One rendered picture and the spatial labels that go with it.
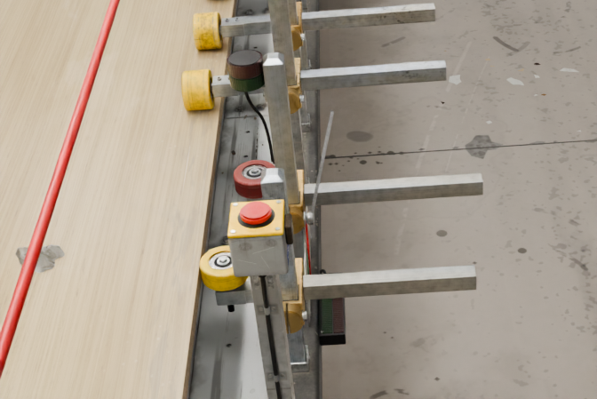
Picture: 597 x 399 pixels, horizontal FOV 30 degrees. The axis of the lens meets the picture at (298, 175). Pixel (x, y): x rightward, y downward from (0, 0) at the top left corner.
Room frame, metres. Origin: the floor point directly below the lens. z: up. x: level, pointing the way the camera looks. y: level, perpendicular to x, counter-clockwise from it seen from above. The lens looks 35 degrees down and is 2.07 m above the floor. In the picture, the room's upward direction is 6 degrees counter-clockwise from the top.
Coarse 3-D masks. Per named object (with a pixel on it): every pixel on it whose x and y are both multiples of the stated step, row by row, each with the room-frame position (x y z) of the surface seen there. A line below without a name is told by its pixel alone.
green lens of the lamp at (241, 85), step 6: (234, 78) 1.62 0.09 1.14; (252, 78) 1.61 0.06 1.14; (258, 78) 1.62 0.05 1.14; (234, 84) 1.62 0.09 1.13; (240, 84) 1.61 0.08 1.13; (246, 84) 1.61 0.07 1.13; (252, 84) 1.61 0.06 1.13; (258, 84) 1.61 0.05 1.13; (240, 90) 1.61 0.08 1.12; (246, 90) 1.61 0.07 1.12; (252, 90) 1.61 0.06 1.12
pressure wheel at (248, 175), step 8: (256, 160) 1.71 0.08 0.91; (240, 168) 1.69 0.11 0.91; (248, 168) 1.70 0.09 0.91; (256, 168) 1.68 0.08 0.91; (264, 168) 1.69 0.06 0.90; (240, 176) 1.67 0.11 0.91; (248, 176) 1.67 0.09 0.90; (256, 176) 1.67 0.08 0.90; (240, 184) 1.65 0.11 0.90; (248, 184) 1.64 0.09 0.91; (256, 184) 1.64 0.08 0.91; (240, 192) 1.65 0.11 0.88; (248, 192) 1.64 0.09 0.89; (256, 192) 1.64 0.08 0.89
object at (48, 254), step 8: (24, 248) 1.52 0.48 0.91; (48, 248) 1.51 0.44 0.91; (56, 248) 1.51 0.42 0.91; (24, 256) 1.49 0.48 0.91; (40, 256) 1.48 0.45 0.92; (48, 256) 1.50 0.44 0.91; (56, 256) 1.49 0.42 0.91; (40, 264) 1.47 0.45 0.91; (48, 264) 1.47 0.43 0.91; (40, 272) 1.46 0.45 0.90
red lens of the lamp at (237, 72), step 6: (228, 66) 1.63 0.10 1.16; (234, 66) 1.62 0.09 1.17; (246, 66) 1.61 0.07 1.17; (252, 66) 1.61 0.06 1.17; (258, 66) 1.62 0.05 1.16; (228, 72) 1.63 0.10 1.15; (234, 72) 1.62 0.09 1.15; (240, 72) 1.61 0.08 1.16; (246, 72) 1.61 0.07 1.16; (252, 72) 1.61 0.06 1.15; (258, 72) 1.62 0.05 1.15; (240, 78) 1.61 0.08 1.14; (246, 78) 1.61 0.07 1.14
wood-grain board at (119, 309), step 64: (0, 0) 2.55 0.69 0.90; (64, 0) 2.51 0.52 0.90; (128, 0) 2.47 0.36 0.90; (192, 0) 2.43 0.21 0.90; (0, 64) 2.21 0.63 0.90; (64, 64) 2.18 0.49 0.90; (128, 64) 2.15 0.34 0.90; (192, 64) 2.12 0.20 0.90; (0, 128) 1.94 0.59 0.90; (64, 128) 1.91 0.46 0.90; (128, 128) 1.89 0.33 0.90; (192, 128) 1.86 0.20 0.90; (0, 192) 1.71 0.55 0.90; (64, 192) 1.69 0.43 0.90; (128, 192) 1.67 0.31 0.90; (192, 192) 1.64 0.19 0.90; (0, 256) 1.52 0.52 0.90; (64, 256) 1.50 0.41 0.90; (128, 256) 1.48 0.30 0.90; (192, 256) 1.46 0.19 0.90; (0, 320) 1.35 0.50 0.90; (64, 320) 1.33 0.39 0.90; (128, 320) 1.32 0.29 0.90; (192, 320) 1.30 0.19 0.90; (0, 384) 1.21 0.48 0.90; (64, 384) 1.19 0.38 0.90; (128, 384) 1.18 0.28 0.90
